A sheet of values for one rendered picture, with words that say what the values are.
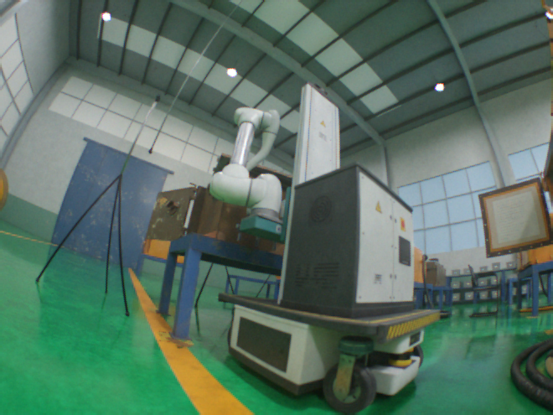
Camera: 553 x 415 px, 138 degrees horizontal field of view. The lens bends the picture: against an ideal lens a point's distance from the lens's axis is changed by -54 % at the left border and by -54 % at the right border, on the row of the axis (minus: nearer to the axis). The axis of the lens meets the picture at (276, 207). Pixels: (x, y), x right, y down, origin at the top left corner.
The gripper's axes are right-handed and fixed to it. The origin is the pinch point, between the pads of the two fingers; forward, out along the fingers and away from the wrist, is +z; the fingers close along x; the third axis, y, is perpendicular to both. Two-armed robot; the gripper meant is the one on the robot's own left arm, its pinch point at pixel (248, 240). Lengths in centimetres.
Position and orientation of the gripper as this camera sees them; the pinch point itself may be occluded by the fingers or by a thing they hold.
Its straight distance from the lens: 149.6
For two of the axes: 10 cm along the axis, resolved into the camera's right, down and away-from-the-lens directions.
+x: -7.8, -3.1, -5.4
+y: -6.1, 2.0, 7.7
